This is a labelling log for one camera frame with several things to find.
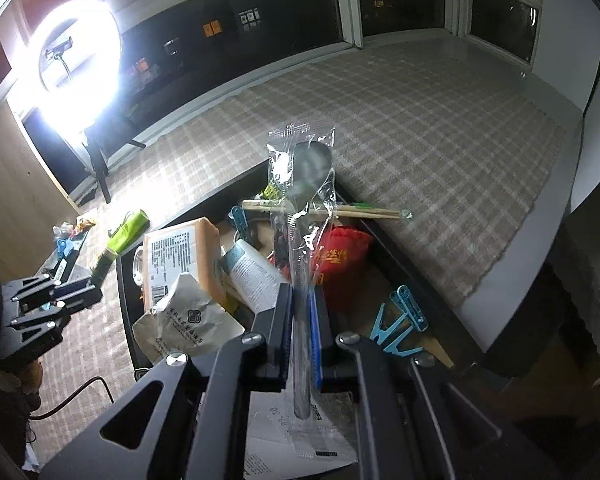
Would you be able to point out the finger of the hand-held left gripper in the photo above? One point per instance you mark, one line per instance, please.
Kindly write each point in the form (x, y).
(77, 296)
(35, 327)

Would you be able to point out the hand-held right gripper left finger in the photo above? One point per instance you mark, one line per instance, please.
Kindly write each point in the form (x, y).
(286, 340)

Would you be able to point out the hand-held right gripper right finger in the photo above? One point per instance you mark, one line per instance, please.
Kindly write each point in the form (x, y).
(314, 345)

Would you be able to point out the green bottle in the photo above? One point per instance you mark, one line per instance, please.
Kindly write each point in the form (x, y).
(127, 232)

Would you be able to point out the black storage container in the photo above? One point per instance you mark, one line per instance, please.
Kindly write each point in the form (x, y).
(395, 270)

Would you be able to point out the person's left hand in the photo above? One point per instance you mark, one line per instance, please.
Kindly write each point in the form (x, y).
(25, 376)

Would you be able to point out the small black side tray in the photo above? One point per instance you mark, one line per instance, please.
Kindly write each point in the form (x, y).
(75, 260)

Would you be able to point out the crumpled snack wrapper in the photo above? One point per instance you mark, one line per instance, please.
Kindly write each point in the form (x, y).
(75, 227)

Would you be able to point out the white tube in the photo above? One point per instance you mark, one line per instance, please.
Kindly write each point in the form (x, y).
(255, 275)

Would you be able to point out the red fabric pouch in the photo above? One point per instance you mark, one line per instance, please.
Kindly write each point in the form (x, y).
(342, 260)

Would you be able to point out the large blue clothespin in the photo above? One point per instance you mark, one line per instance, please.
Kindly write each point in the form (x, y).
(405, 305)

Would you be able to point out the white printed box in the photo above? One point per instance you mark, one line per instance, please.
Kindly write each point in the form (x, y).
(280, 440)

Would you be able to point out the white paper bag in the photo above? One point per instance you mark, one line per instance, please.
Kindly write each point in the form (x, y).
(185, 325)

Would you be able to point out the tan cardboard box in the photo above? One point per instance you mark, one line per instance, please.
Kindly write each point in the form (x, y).
(180, 255)

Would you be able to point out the black tripod stand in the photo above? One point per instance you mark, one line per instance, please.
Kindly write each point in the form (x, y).
(100, 170)

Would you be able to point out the wrapped wooden chopsticks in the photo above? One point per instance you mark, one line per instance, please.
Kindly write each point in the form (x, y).
(370, 211)

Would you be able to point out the phone holder clamp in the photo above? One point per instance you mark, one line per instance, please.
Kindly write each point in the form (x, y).
(59, 49)

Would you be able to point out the checked beige mat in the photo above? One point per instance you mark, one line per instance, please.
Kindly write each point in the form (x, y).
(430, 135)

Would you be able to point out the white window frame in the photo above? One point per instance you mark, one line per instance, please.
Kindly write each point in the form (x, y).
(350, 5)

